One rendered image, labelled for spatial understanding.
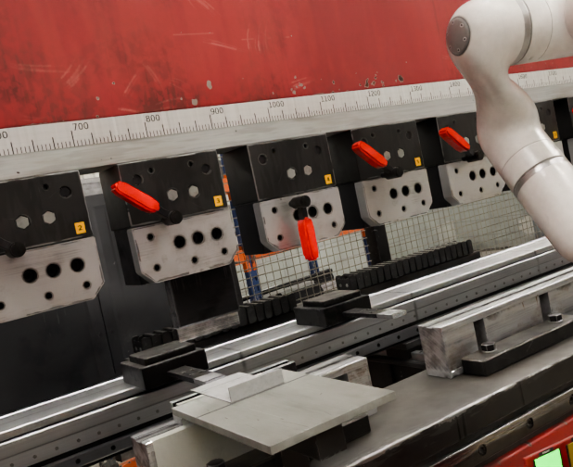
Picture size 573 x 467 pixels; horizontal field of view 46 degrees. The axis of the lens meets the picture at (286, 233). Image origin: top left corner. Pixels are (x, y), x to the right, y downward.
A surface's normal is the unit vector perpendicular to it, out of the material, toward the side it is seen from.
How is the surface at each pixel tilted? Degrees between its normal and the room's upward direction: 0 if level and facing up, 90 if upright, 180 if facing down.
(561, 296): 90
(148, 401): 90
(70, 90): 90
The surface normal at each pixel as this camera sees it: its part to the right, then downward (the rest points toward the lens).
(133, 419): 0.54, -0.07
